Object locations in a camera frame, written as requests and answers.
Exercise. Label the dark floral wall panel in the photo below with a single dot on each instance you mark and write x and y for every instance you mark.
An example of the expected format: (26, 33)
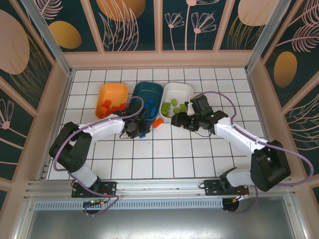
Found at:
(306, 134)
(64, 15)
(12, 129)
(299, 54)
(124, 30)
(194, 15)
(249, 30)
(15, 37)

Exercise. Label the orange plastic container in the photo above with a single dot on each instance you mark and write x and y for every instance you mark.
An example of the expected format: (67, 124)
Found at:
(112, 93)

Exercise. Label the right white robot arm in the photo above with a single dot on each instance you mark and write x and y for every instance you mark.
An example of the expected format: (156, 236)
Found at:
(236, 134)

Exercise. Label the aluminium frame post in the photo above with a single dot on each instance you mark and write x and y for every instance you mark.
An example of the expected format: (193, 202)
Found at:
(267, 37)
(50, 37)

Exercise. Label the grey metal sheet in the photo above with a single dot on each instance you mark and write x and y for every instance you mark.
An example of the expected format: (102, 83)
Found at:
(159, 224)

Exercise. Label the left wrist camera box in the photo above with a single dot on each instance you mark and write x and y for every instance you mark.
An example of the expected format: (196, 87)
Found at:
(133, 109)

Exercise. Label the slotted metal strip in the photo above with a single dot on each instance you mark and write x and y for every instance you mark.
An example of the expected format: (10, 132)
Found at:
(149, 204)

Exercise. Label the white plastic container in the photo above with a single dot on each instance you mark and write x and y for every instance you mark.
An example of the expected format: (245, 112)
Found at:
(178, 90)

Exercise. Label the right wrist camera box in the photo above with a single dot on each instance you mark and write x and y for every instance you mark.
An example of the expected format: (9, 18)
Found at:
(202, 104)

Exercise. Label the yellow power connector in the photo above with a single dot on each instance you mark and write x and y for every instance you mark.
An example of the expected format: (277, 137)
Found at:
(235, 200)
(102, 203)

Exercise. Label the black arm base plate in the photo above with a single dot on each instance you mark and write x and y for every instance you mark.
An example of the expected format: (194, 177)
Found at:
(109, 188)
(211, 188)

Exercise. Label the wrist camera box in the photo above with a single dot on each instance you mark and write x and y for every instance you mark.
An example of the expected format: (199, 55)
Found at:
(202, 104)
(133, 109)

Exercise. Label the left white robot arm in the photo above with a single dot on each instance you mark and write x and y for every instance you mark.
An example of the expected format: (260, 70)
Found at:
(104, 128)

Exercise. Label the aluminium front rail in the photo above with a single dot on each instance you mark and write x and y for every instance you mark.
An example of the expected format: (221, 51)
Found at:
(159, 185)

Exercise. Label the teal plastic container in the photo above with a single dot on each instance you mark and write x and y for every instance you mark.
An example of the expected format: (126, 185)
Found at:
(147, 89)

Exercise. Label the aluminium side rail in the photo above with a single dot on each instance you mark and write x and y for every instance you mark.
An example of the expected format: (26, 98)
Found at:
(261, 112)
(62, 97)

